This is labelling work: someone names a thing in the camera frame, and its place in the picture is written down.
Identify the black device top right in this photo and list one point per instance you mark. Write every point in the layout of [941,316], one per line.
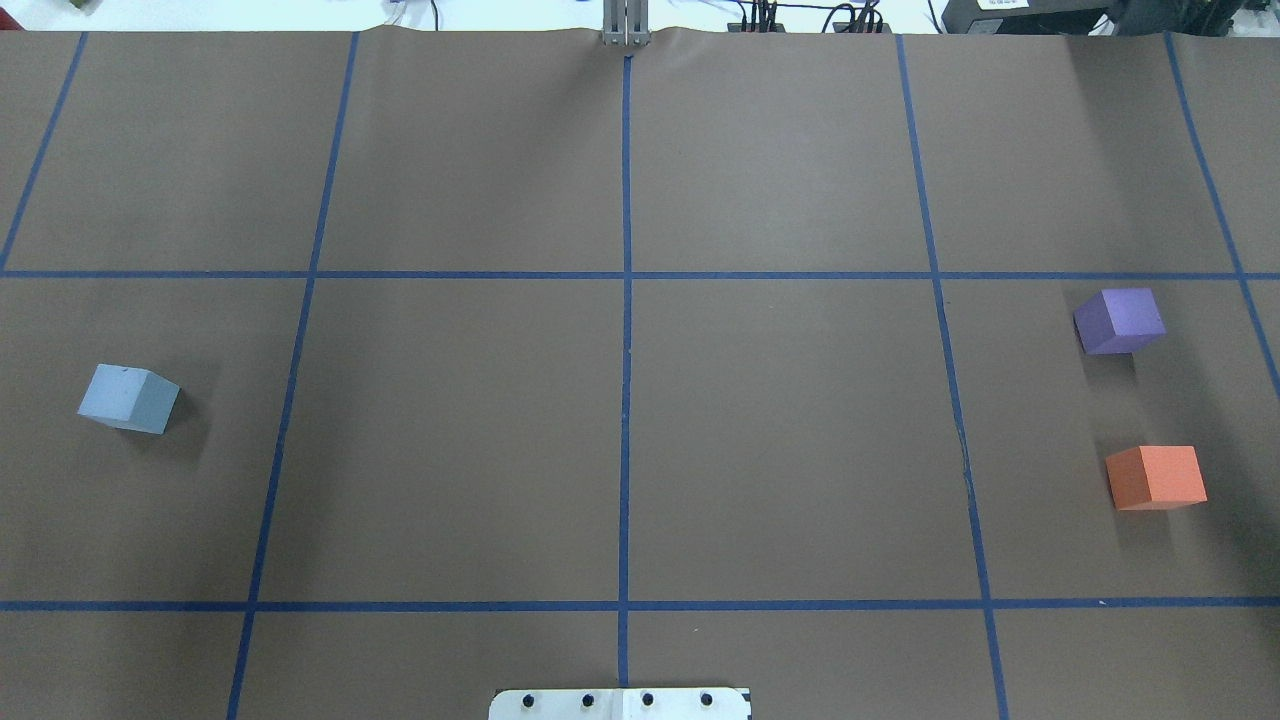
[1079,18]

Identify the light blue foam block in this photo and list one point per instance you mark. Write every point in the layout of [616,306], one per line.
[126,398]

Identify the orange foam block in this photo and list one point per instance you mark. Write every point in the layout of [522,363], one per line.
[1151,478]

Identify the aluminium frame post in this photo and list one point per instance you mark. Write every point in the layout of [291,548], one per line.
[625,23]

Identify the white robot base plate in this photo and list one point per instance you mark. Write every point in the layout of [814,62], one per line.
[623,703]

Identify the purple foam block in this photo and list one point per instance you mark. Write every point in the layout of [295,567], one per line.
[1119,321]

